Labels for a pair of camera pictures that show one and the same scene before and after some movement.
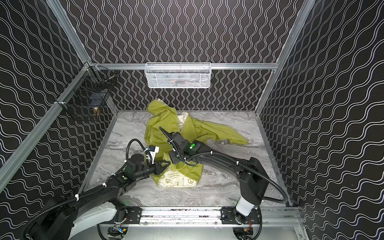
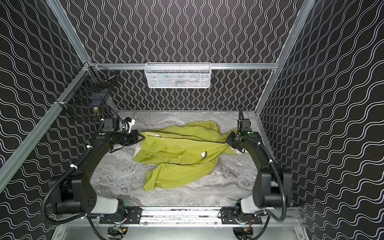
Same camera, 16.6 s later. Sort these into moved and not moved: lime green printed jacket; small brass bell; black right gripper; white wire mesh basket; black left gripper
Moved: black left gripper; lime green printed jacket; black right gripper
Not moved: small brass bell; white wire mesh basket
